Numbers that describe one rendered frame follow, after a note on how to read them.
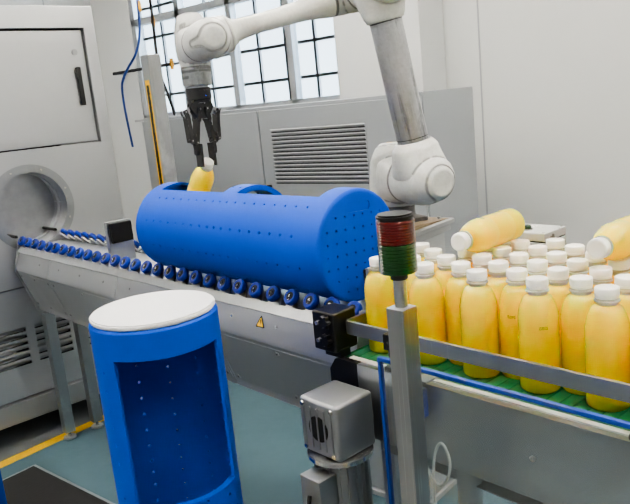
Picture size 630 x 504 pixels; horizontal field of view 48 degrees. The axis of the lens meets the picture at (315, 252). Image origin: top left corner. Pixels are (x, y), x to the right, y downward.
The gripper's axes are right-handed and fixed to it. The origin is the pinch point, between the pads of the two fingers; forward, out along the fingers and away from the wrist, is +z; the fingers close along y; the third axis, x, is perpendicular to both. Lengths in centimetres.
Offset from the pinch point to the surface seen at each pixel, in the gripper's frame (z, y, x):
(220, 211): 14.6, 11.6, 21.0
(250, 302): 40, 11, 30
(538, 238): 23, -24, 98
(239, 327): 47, 13, 26
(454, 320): 33, 13, 100
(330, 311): 32, 23, 74
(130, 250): 36, -3, -64
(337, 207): 13, 7, 63
